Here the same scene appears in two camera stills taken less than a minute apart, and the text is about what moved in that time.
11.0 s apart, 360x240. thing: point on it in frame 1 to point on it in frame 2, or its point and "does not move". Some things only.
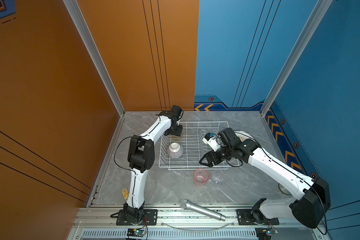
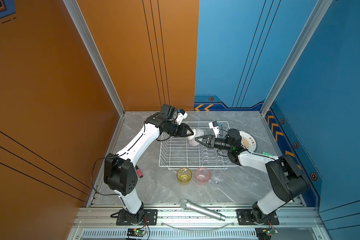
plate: (243, 135) does not move
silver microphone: (186, 204) does not move
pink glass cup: (200, 176) does not move
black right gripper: (208, 156) to (211, 144)
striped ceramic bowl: (175, 150) to (197, 133)
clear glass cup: (217, 179) does not move
